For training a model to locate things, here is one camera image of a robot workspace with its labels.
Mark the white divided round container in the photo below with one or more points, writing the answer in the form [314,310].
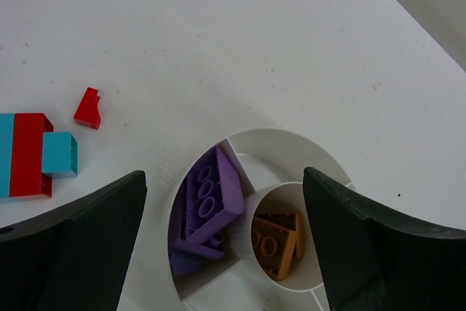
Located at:
[270,165]

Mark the teal and red lego stack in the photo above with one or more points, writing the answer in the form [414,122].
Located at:
[33,154]

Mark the red sloped lego piece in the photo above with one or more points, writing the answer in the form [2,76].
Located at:
[87,113]

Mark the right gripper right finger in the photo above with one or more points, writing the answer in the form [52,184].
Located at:
[373,257]

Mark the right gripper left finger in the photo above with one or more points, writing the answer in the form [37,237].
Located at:
[74,257]

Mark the brown lego brick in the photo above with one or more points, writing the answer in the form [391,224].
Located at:
[277,240]

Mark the purple curved lego piece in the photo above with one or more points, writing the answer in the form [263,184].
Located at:
[210,198]

